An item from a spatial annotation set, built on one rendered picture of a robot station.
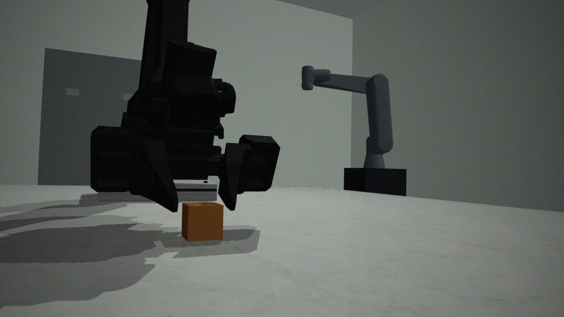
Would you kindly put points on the brown block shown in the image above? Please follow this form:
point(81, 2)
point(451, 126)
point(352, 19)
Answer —
point(202, 221)

